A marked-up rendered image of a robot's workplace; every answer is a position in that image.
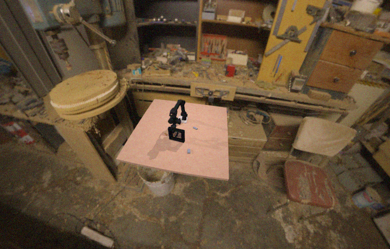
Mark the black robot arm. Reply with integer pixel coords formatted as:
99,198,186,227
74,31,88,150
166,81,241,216
168,100,188,125

